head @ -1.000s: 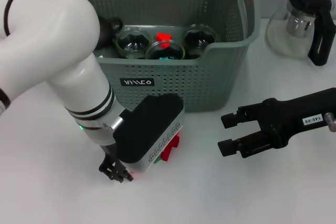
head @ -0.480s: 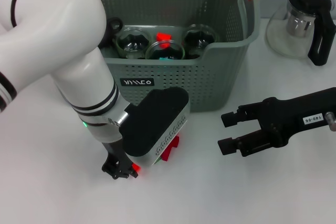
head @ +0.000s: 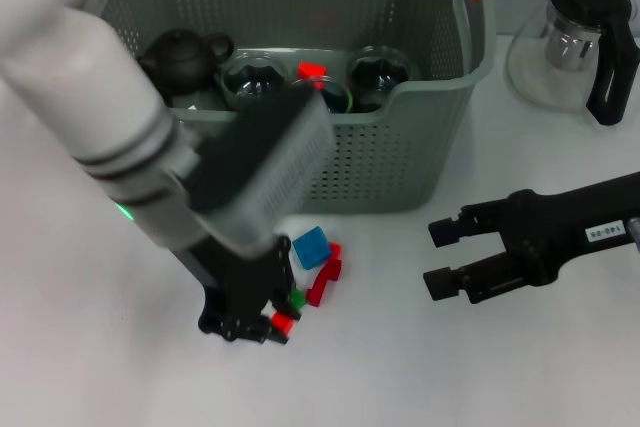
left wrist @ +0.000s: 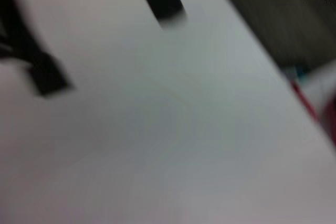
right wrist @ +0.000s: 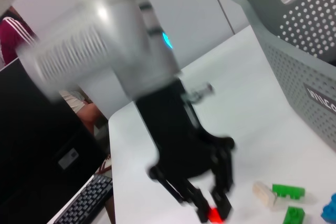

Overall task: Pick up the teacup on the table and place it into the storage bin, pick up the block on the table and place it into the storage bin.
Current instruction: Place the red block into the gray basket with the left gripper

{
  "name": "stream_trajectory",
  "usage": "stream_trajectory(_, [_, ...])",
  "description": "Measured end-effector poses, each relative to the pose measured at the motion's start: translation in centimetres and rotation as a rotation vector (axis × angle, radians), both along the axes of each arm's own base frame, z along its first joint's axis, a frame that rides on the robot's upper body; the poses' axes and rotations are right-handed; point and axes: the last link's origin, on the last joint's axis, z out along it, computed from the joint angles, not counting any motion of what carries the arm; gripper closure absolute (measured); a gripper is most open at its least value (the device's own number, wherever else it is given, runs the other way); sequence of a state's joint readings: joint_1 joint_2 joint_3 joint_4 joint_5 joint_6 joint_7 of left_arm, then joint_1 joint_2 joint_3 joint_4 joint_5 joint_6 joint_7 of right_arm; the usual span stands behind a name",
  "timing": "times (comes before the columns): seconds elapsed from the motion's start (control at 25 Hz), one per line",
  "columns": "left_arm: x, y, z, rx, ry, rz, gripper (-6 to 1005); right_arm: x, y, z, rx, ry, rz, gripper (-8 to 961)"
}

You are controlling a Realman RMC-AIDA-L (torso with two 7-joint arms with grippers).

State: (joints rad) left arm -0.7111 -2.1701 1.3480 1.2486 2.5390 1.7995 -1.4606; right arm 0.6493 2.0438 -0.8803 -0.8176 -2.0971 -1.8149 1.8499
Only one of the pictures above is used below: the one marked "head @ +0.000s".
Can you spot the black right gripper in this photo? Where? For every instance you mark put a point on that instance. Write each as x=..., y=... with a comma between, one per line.
x=565, y=227

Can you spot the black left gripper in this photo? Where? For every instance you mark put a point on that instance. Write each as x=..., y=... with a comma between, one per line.
x=245, y=277

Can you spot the small red square brick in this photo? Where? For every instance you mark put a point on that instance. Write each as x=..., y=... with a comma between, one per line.
x=283, y=322

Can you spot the glass teacup black sleeve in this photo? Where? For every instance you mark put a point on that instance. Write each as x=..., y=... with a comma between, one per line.
x=380, y=74
x=250, y=79
x=340, y=94

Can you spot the red slope brick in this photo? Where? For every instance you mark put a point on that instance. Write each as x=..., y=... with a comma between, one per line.
x=311, y=69

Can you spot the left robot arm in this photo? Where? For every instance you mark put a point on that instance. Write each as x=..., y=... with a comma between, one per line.
x=90, y=122

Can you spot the grey perforated storage bin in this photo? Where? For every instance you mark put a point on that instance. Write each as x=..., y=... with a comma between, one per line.
x=400, y=147

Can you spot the green rectangular brick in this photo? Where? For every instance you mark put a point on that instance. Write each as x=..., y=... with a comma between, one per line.
x=298, y=299

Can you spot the dark red curved brick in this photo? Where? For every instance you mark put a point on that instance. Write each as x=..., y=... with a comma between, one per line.
x=325, y=284

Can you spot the blue square brick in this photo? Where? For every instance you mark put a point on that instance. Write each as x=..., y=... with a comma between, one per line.
x=311, y=248

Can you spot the small red round brick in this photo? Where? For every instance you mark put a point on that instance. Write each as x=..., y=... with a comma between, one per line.
x=336, y=249

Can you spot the silver cylindrical connector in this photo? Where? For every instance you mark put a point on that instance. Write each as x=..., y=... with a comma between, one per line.
x=635, y=234

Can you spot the glass pitcher black lid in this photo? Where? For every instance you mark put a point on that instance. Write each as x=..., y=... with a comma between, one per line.
x=590, y=2

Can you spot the black clay teapot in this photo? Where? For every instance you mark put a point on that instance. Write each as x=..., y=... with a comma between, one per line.
x=180, y=57

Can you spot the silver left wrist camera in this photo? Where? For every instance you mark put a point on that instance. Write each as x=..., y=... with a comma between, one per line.
x=265, y=167

